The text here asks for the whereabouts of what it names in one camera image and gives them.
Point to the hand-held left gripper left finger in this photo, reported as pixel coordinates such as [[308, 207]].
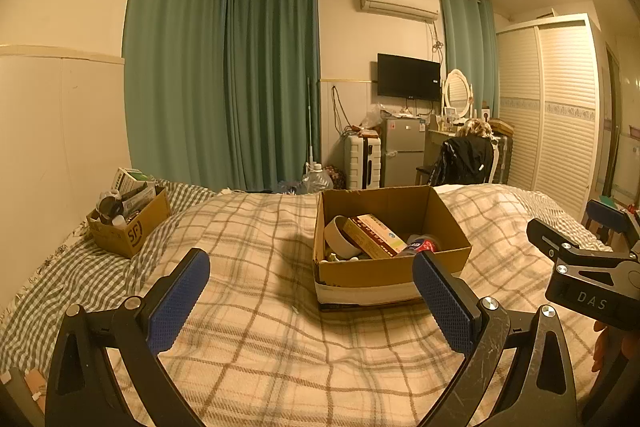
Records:
[[177, 302]]

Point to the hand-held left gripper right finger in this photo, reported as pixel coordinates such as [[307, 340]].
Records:
[[442, 302]]

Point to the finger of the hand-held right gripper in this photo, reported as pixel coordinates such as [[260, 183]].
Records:
[[607, 217], [555, 239]]

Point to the canister with red blue label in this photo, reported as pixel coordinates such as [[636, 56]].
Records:
[[422, 246]]

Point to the large cardboard box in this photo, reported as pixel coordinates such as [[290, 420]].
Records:
[[360, 279]]

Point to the brown medicine box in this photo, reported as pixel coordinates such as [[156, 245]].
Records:
[[375, 234]]

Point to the white tape roll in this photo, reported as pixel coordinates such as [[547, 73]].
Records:
[[337, 239]]

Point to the person's right hand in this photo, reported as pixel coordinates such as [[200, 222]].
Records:
[[606, 349]]

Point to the plastic stool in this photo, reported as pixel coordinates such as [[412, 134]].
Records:
[[609, 198]]

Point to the beige plaid blanket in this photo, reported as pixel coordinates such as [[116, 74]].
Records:
[[250, 332]]

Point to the small printed cardboard box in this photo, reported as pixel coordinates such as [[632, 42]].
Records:
[[127, 232]]

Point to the dark suitcase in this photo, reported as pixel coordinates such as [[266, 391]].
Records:
[[503, 159]]

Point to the door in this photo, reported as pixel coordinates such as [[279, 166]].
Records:
[[617, 122]]

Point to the small white bottle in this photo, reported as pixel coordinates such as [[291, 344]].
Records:
[[119, 221]]

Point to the white louvered wardrobe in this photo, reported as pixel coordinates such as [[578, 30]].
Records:
[[555, 122]]

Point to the black round object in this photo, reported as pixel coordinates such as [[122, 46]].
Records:
[[109, 208]]

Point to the grey gingham bed sheet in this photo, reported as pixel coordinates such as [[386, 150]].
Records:
[[60, 277]]

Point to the black jacket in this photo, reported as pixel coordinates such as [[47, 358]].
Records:
[[462, 162]]

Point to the green white carton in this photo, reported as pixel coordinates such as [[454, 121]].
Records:
[[131, 179]]

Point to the tan fluffy item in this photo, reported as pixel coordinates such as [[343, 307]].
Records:
[[475, 128]]

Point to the grey mini fridge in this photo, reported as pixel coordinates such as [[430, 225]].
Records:
[[402, 152]]

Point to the white suitcase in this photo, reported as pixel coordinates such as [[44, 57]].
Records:
[[361, 164]]

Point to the dark floral bag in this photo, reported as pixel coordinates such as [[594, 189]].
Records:
[[336, 177]]

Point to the large clear water jug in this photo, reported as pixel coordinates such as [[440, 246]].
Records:
[[317, 182]]

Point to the white oval mirror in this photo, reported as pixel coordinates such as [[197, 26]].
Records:
[[457, 91]]

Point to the clear plastic bag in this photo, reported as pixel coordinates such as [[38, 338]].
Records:
[[372, 116]]

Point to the narrow green curtain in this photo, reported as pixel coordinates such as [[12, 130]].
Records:
[[467, 37]]

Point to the white pole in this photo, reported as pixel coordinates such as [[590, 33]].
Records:
[[311, 122]]

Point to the white air conditioner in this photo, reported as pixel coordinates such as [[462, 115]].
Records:
[[397, 2]]

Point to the black wall television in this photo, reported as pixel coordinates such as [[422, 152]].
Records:
[[407, 76]]

